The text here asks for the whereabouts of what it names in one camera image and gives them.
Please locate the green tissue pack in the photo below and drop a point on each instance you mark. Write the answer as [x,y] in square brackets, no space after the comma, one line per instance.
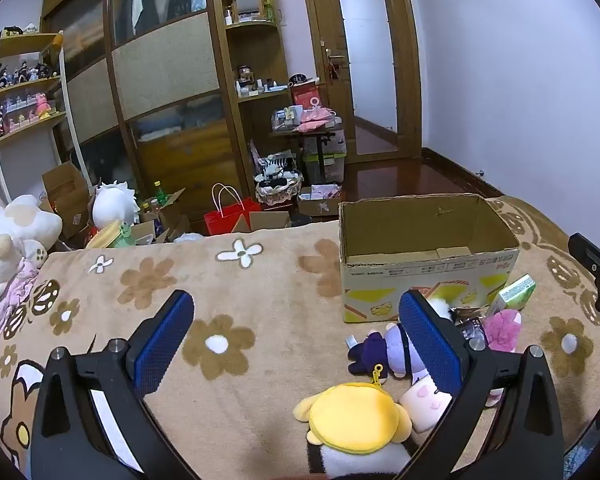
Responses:
[517,292]

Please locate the white shelf with figurines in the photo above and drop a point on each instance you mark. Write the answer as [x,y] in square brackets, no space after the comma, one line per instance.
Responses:
[25,82]

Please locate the black and white plush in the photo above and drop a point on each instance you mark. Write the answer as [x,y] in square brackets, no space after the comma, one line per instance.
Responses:
[350,464]

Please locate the green frog plush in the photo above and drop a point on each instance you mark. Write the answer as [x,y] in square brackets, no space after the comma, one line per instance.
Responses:
[122,236]

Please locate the wooden picture frame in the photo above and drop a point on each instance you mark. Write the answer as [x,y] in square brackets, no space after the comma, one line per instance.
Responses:
[247,2]

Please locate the pink and white plush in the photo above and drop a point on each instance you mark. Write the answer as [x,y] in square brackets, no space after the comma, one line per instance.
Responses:
[424,401]

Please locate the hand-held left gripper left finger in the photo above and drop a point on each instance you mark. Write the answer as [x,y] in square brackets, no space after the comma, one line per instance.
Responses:
[160,345]

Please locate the pink folded cloth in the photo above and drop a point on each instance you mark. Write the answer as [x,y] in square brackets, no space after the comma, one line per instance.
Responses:
[315,117]

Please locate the small cardboard box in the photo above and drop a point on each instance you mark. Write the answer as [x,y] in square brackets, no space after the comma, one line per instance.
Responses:
[320,205]

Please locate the cardboard box with bottles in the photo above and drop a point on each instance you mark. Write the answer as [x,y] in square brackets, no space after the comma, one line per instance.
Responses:
[172,215]

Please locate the purple plush doll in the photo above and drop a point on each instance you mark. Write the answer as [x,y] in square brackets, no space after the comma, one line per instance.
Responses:
[380,350]

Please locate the white round plush doll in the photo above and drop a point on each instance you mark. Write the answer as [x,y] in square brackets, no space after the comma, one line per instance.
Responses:
[112,205]

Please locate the red gift bag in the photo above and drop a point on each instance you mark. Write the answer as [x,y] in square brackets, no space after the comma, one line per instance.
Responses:
[230,220]

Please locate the wooden wardrobe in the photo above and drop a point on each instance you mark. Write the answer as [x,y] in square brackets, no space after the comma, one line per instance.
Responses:
[165,60]

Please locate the empty tall cardboard box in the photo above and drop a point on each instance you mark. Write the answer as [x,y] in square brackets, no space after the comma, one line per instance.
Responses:
[65,195]

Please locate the brown floral blanket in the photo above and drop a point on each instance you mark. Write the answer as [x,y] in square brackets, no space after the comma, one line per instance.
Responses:
[260,345]

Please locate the white cow plush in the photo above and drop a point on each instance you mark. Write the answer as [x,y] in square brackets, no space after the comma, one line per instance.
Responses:
[15,230]

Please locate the wooden corner shelf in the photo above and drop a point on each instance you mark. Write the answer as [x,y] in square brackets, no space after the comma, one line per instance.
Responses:
[250,110]

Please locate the yellow plush pouch doll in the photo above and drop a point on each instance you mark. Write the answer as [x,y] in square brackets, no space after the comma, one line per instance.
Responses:
[350,417]

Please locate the green bottle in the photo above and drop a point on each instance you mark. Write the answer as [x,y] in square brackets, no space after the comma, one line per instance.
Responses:
[160,194]

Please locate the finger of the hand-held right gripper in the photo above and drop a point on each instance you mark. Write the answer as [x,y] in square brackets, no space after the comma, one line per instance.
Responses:
[592,257]

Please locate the pink furry plush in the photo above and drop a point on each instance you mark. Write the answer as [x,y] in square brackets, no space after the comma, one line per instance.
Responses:
[502,331]

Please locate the wicker basket with clothes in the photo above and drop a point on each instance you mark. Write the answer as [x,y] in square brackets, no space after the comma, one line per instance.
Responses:
[280,185]

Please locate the small wooden table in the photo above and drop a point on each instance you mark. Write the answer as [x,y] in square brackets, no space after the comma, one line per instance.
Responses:
[310,132]

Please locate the flat cardboard box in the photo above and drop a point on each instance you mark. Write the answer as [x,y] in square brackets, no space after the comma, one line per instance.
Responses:
[267,220]

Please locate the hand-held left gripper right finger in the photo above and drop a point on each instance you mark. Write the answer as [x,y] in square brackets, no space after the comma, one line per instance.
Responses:
[430,345]

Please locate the wooden door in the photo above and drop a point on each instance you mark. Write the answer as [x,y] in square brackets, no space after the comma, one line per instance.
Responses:
[410,60]

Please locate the pink shelf plush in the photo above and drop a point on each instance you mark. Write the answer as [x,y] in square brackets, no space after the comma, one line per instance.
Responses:
[44,106]

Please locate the plastic storage bin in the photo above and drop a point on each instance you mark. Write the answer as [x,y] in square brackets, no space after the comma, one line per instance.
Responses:
[330,160]

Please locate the red box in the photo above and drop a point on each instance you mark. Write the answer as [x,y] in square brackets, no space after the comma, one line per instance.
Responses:
[307,96]

